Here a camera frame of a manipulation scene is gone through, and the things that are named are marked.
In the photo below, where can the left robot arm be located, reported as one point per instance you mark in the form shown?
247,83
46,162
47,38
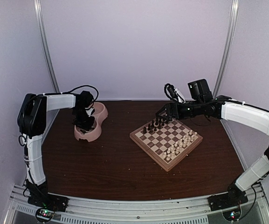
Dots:
32,121

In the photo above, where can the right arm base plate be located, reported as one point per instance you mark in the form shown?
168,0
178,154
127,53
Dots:
220,202

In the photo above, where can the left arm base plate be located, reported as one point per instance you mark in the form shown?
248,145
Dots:
53,202

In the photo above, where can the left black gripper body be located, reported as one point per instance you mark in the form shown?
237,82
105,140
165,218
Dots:
81,120

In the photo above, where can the circuit board with leds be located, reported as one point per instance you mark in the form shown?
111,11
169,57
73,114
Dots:
44,214
232,215

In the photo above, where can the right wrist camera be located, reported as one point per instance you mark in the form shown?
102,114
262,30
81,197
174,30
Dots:
175,94

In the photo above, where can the left circuit board with LEDs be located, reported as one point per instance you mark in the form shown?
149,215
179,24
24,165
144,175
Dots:
44,214

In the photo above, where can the right circuit board with LEDs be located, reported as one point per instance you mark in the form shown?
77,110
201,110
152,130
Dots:
232,215

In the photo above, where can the pink double pet bowl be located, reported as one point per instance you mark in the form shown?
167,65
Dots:
100,113

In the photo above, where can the left aluminium frame post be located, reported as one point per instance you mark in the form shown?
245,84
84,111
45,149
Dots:
44,41

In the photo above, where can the right aluminium frame post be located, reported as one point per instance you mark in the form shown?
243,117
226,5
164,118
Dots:
229,40

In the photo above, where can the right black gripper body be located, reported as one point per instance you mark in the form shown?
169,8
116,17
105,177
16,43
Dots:
196,109

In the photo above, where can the front aluminium rail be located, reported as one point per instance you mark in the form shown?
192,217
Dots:
182,211

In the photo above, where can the aluminium frame post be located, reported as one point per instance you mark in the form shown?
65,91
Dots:
229,40
44,41

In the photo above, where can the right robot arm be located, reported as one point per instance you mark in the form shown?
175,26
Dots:
240,112

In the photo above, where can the white chess pieces group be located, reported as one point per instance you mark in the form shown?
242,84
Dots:
182,146

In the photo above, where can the wooden chess board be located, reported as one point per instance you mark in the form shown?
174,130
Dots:
154,143

